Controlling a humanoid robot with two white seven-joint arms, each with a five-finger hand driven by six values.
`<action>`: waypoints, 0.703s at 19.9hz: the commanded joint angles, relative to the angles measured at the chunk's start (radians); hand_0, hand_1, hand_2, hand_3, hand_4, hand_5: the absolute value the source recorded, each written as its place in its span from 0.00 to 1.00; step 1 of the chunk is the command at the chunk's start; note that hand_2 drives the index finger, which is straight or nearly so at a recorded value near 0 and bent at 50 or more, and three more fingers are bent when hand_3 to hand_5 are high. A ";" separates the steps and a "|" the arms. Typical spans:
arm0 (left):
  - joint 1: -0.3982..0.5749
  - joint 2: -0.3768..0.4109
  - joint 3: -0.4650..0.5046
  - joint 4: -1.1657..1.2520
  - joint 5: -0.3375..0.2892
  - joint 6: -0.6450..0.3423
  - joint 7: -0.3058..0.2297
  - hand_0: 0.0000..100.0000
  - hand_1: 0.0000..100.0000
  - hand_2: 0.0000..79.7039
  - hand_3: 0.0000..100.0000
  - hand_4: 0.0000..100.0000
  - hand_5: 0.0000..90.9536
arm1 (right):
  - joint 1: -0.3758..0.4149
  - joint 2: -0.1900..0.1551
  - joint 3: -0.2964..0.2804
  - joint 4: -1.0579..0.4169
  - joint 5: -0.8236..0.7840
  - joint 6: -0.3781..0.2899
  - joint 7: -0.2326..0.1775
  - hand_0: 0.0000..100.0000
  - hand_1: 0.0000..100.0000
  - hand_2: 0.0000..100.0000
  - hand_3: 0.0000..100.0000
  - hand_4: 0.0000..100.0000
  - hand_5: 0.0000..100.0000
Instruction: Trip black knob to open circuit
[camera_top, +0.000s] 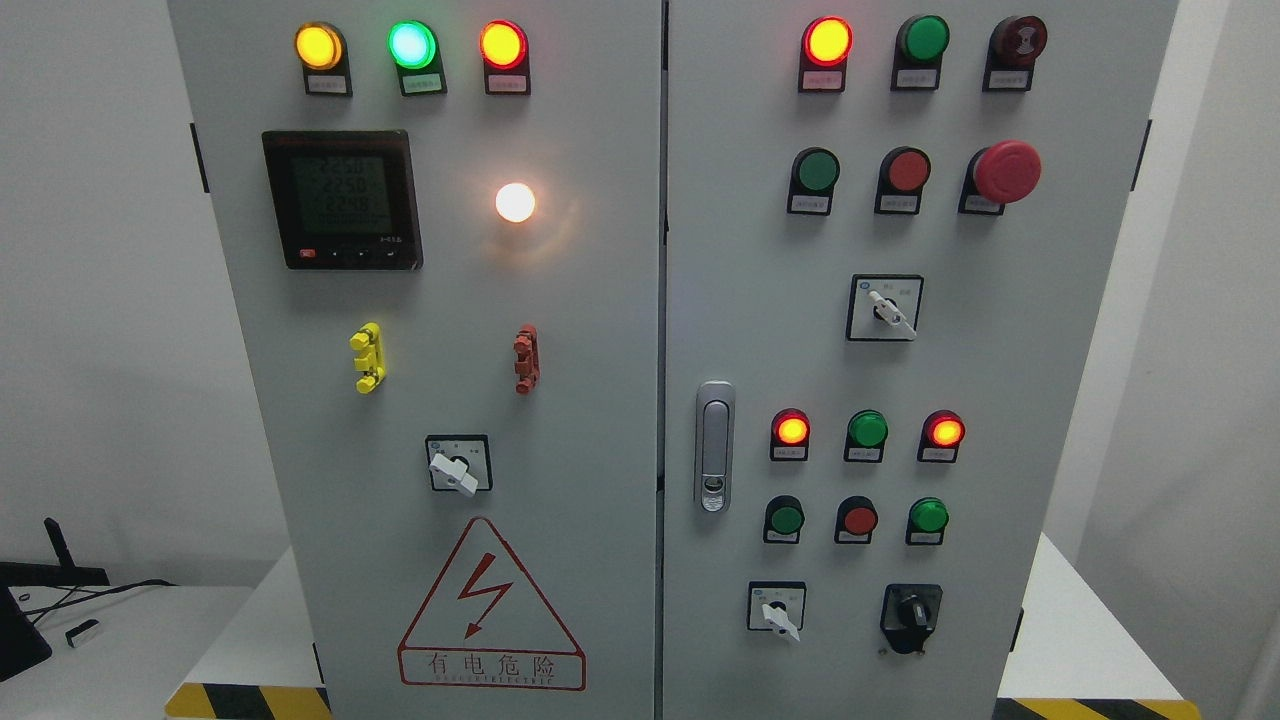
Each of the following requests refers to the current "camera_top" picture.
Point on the black monitor corner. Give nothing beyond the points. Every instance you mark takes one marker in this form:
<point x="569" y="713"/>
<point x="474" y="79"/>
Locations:
<point x="21" y="644"/>

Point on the white platform with hazard stripes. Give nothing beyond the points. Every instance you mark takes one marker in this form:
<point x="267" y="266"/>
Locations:
<point x="1072" y="658"/>

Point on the white selector switch upper right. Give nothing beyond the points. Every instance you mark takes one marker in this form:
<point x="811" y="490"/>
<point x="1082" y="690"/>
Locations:
<point x="884" y="308"/>

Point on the green unlit lamp right top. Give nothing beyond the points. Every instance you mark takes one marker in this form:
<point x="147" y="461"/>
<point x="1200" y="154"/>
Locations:
<point x="919" y="49"/>

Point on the red lit lamp right top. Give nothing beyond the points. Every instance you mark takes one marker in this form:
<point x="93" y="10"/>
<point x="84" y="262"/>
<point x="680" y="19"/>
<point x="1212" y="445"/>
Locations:
<point x="824" y="54"/>

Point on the white selector switch left door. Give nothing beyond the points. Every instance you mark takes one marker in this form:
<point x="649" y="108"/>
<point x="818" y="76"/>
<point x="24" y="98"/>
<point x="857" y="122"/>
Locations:
<point x="459" y="463"/>

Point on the green lamp lower right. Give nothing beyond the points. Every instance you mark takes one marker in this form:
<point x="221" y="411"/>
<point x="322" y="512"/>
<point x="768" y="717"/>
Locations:
<point x="927" y="522"/>

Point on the yellow indicator lamp top left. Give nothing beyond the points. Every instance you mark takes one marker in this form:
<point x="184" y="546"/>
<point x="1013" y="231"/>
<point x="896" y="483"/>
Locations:
<point x="321" y="48"/>

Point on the red push button lower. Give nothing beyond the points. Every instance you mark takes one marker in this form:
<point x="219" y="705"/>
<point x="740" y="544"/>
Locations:
<point x="856" y="520"/>

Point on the red electric danger warning sticker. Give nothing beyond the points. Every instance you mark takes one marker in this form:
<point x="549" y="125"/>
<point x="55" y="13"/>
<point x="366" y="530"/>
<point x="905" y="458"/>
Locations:
<point x="486" y="623"/>

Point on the grey cabinet door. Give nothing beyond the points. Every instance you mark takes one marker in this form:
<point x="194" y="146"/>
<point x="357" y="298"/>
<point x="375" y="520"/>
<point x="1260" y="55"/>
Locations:
<point x="759" y="298"/>
<point x="574" y="464"/>

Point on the black rotary knob switch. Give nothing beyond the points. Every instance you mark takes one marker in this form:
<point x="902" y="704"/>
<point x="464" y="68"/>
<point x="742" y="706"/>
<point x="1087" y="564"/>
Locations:
<point x="909" y="615"/>

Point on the green push button upper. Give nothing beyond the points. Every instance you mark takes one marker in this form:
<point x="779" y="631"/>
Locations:
<point x="812" y="182"/>

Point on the grey left cabinet door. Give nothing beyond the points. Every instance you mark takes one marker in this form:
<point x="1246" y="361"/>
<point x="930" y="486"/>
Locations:
<point x="574" y="464"/>

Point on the red lamp middle right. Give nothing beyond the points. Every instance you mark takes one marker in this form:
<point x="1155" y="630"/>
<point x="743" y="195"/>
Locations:
<point x="941" y="437"/>

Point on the red terminal connector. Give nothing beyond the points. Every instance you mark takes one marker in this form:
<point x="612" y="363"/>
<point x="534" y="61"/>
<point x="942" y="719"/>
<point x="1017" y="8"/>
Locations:
<point x="527" y="359"/>

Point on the red push button upper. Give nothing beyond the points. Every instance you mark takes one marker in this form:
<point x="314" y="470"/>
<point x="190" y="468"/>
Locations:
<point x="901" y="179"/>

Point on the grey right cabinet door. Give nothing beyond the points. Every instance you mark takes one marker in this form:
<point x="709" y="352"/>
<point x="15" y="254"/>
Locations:
<point x="759" y="298"/>

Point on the black device with antenna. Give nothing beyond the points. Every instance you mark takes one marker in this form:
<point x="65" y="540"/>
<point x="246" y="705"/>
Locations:
<point x="64" y="572"/>

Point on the green lit indicator lamp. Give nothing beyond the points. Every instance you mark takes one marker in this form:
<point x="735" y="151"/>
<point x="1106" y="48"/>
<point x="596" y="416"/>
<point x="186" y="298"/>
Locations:
<point x="415" y="50"/>

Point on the dark red buzzer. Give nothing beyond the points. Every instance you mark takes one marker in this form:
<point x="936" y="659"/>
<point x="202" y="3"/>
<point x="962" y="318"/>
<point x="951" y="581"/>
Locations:
<point x="1014" y="47"/>

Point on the red push button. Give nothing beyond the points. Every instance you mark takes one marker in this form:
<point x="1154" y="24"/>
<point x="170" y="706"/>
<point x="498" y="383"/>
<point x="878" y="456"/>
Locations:
<point x="901" y="179"/>
<point x="856" y="520"/>

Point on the white selector switch lower right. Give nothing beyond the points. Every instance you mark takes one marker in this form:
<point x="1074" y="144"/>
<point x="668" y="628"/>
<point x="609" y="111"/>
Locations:
<point x="777" y="607"/>

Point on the green push button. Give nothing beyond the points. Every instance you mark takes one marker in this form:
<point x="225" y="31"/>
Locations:
<point x="784" y="518"/>
<point x="812" y="182"/>

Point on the white lit indicator lamp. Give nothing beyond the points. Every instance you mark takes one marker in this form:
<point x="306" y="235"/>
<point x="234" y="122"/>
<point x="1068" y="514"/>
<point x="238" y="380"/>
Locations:
<point x="515" y="202"/>

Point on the white selector switch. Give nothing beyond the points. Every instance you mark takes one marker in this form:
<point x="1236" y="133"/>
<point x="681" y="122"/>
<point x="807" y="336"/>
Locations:
<point x="777" y="607"/>
<point x="884" y="308"/>

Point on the red lit lamp middle left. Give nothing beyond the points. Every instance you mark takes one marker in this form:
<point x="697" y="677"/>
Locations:
<point x="790" y="431"/>

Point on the green push button lower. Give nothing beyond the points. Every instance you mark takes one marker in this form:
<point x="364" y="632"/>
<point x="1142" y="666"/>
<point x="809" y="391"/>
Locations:
<point x="784" y="518"/>

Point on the red emergency stop mushroom button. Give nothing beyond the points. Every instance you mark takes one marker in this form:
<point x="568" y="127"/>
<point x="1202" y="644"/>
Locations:
<point x="1004" y="172"/>

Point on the green lamp middle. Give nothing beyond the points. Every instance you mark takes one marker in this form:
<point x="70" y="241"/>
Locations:
<point x="866" y="435"/>

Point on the red lit indicator lamp left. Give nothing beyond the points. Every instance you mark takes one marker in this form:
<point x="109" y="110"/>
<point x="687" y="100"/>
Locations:
<point x="504" y="48"/>

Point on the black digital power meter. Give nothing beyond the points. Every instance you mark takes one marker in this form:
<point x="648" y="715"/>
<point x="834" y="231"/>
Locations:
<point x="344" y="200"/>

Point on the yellow terminal connector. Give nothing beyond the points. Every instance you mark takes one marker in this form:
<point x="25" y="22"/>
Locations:
<point x="369" y="357"/>

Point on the small white black dongle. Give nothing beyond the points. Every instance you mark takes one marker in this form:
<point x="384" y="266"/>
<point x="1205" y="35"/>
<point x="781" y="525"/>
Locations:
<point x="82" y="633"/>

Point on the silver cabinet door latch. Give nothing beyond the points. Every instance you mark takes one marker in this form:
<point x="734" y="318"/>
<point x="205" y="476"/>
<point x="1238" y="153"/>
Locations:
<point x="715" y="411"/>

